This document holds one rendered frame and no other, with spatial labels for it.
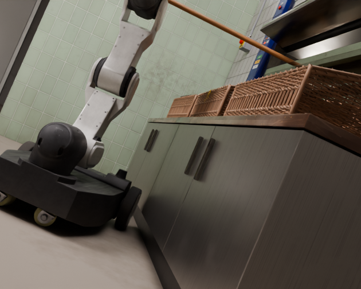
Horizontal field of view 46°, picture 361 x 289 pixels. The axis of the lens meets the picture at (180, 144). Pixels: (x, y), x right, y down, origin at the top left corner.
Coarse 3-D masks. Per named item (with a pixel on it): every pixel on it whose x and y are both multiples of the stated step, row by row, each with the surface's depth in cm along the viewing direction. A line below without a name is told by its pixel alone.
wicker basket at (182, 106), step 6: (186, 96) 236; (192, 96) 226; (174, 102) 268; (180, 102) 248; (186, 102) 234; (192, 102) 219; (174, 108) 260; (180, 108) 242; (186, 108) 227; (192, 108) 219; (168, 114) 268; (174, 114) 251; (180, 114) 234; (186, 114) 221
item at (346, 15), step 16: (320, 0) 212; (336, 0) 204; (352, 0) 196; (288, 16) 246; (304, 16) 235; (320, 16) 225; (336, 16) 216; (352, 16) 208; (272, 32) 278; (288, 32) 264; (304, 32) 252; (320, 32) 241
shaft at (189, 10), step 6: (168, 0) 239; (174, 0) 240; (180, 6) 240; (186, 6) 241; (192, 12) 242; (198, 12) 243; (204, 18) 244; (210, 18) 245; (216, 24) 245; (228, 30) 247; (234, 30) 248; (234, 36) 250; (240, 36) 249; (252, 42) 251; (258, 42) 253; (258, 48) 253; (264, 48) 253; (276, 54) 254; (282, 60) 257; (288, 60) 256
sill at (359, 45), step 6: (360, 42) 186; (342, 48) 200; (348, 48) 194; (354, 48) 190; (360, 48) 185; (318, 54) 222; (324, 54) 215; (330, 54) 209; (336, 54) 203; (300, 60) 240; (306, 60) 233; (312, 60) 225; (282, 66) 262; (288, 66) 254; (294, 66) 246; (270, 72) 278
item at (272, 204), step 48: (144, 144) 282; (192, 144) 160; (240, 144) 111; (288, 144) 85; (336, 144) 84; (144, 192) 212; (192, 192) 134; (240, 192) 98; (288, 192) 82; (336, 192) 84; (144, 240) 189; (192, 240) 116; (240, 240) 88; (288, 240) 82; (336, 240) 84; (192, 288) 102; (240, 288) 81; (288, 288) 83; (336, 288) 85
